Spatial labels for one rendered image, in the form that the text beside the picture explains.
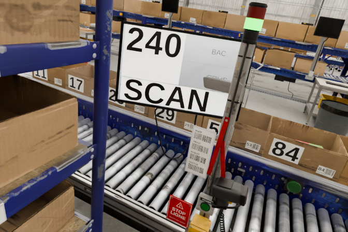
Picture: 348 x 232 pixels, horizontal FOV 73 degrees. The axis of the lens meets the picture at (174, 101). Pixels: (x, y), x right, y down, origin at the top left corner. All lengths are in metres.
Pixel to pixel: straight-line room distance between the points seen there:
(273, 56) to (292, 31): 0.65
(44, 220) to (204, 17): 5.85
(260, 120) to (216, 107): 0.86
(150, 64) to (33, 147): 0.55
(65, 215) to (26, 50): 0.37
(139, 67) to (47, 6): 0.55
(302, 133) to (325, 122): 2.47
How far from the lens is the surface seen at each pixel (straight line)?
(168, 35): 0.86
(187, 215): 1.05
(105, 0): 0.42
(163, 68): 0.87
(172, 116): 1.57
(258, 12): 0.73
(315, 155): 1.50
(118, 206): 1.26
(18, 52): 0.33
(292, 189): 1.51
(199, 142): 0.86
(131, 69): 0.89
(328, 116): 4.18
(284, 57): 5.63
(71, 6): 0.41
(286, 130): 1.74
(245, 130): 1.45
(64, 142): 0.47
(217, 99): 0.89
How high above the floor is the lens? 1.61
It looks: 21 degrees down
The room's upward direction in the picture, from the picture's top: 9 degrees clockwise
